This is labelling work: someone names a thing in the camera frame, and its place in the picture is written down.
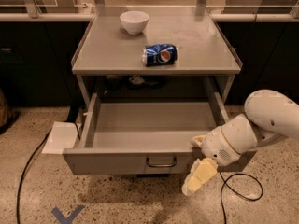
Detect white paper sheet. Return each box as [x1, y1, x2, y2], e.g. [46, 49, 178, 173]
[42, 121, 81, 155]

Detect white ceramic bowl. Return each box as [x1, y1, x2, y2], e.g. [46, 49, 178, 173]
[120, 11, 150, 35]

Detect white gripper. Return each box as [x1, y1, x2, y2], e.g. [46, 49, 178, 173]
[181, 114, 257, 196]

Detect grey metal drawer cabinet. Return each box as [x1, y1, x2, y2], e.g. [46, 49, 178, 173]
[72, 6, 241, 105]

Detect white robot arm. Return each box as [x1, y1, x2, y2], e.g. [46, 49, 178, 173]
[181, 90, 299, 196]

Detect black cable on left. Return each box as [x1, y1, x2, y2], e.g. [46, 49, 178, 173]
[16, 129, 52, 224]

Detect black looped cable on right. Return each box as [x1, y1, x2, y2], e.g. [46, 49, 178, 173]
[219, 171, 264, 224]

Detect blue pepsi can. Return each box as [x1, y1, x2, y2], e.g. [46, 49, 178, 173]
[142, 44, 178, 67]

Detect grey top drawer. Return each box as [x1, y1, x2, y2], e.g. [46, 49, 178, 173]
[62, 91, 258, 175]

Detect dark items inside cabinet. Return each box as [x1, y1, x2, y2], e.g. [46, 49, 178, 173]
[104, 75, 166, 91]

